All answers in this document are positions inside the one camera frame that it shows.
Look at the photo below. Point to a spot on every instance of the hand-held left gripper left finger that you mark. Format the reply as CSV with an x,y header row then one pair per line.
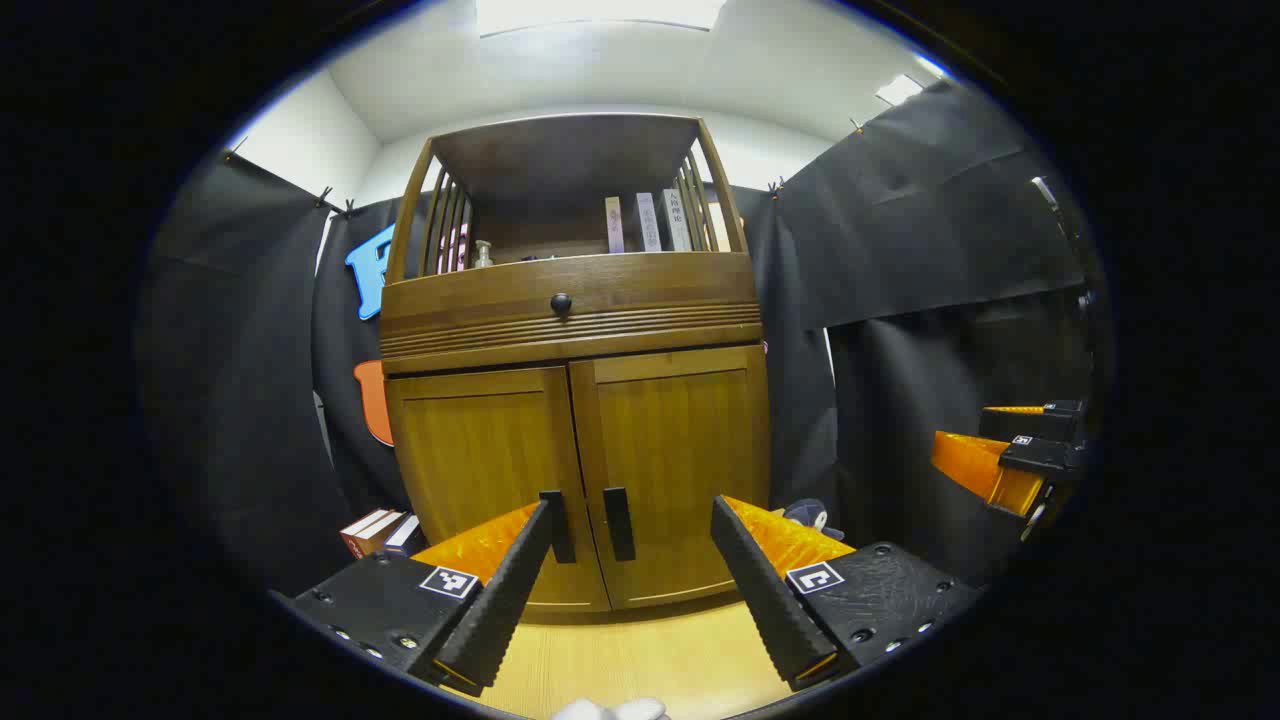
x,y
500,610

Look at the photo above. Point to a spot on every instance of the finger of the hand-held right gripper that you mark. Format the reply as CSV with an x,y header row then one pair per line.
x,y
1040,458
1030,425

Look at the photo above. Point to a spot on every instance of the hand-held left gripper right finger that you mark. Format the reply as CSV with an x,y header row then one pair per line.
x,y
765,600

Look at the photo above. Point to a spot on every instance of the wooden shoe cabinet door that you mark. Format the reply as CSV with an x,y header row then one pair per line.
x,y
680,440
480,460

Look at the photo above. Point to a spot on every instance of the wooden double-door shoe cabinet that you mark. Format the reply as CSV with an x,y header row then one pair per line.
x,y
470,300

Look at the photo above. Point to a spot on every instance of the dark blue plush toy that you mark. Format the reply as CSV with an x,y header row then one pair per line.
x,y
805,513

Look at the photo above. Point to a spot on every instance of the blue book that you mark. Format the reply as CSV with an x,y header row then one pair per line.
x,y
405,538

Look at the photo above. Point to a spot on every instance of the red-brown book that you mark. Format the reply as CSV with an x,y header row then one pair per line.
x,y
352,530

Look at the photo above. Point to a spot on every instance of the black round drawer knob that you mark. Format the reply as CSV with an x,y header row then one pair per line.
x,y
561,303

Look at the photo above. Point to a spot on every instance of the black backdrop cloth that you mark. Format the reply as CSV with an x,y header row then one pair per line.
x,y
250,380

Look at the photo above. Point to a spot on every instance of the clear pump bottle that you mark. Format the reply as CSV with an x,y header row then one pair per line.
x,y
483,256

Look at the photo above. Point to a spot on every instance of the white upright book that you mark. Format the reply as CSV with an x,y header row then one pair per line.
x,y
677,220

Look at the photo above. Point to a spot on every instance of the grey upright book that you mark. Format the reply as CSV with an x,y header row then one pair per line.
x,y
648,222

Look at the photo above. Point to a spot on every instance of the pink upright book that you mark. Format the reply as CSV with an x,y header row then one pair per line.
x,y
614,225

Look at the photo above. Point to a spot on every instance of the large ceiling light panel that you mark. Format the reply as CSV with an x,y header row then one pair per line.
x,y
600,12

